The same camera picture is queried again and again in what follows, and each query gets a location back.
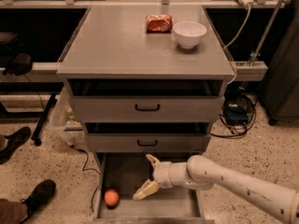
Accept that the grey top drawer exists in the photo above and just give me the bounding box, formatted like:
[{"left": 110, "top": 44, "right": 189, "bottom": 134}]
[{"left": 67, "top": 79, "right": 226, "bottom": 123}]

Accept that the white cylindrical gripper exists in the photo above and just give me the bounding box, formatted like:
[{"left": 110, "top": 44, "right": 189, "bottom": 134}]
[{"left": 133, "top": 154, "right": 191, "bottom": 201}]

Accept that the grey open bottom drawer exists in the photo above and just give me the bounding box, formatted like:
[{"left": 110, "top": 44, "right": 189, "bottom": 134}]
[{"left": 85, "top": 153, "right": 215, "bottom": 224}]

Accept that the black shoe upper left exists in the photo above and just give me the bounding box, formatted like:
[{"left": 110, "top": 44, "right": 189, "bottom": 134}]
[{"left": 0, "top": 126, "right": 31, "bottom": 164}]

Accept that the white ceramic bowl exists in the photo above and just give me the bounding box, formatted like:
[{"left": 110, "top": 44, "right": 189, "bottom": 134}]
[{"left": 173, "top": 21, "right": 207, "bottom": 49}]

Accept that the black cable bundle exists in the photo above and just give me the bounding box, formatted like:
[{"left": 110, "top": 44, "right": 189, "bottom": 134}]
[{"left": 210, "top": 89, "right": 259, "bottom": 140}]

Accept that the grey drawer cabinet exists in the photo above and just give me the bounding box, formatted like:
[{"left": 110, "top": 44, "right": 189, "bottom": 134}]
[{"left": 56, "top": 5, "right": 235, "bottom": 224}]

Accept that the clear plastic bag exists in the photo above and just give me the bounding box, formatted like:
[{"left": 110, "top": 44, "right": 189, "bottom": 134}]
[{"left": 50, "top": 88, "right": 84, "bottom": 146}]

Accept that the grey metal pole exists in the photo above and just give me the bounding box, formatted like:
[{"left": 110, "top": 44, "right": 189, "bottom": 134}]
[{"left": 246, "top": 0, "right": 283, "bottom": 66}]

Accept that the black metal stand leg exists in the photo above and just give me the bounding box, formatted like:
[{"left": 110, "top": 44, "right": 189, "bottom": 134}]
[{"left": 31, "top": 93, "right": 57, "bottom": 147}]

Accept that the crushed red soda can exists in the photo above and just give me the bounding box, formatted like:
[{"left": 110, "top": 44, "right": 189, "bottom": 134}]
[{"left": 146, "top": 15, "right": 173, "bottom": 33}]

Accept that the black floor cable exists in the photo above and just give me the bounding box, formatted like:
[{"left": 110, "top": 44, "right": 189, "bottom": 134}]
[{"left": 70, "top": 145, "right": 101, "bottom": 213}]

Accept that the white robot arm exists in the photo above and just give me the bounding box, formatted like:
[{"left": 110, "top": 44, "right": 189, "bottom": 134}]
[{"left": 133, "top": 154, "right": 299, "bottom": 224}]

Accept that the orange fruit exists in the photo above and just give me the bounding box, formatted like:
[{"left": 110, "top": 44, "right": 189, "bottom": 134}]
[{"left": 104, "top": 189, "right": 120, "bottom": 207}]

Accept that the black shoe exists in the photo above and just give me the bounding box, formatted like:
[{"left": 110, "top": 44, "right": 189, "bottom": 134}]
[
  {"left": 0, "top": 126, "right": 31, "bottom": 164},
  {"left": 21, "top": 179, "right": 56, "bottom": 216}
]

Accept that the dark brown rounded object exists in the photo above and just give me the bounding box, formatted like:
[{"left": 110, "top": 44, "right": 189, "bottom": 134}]
[{"left": 3, "top": 53, "right": 33, "bottom": 77}]

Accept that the grey middle drawer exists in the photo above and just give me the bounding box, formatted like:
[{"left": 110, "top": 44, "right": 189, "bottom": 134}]
[{"left": 85, "top": 122, "right": 211, "bottom": 153}]

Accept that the black shoe lower left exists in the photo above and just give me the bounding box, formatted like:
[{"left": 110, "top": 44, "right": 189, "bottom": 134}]
[{"left": 21, "top": 179, "right": 56, "bottom": 216}]

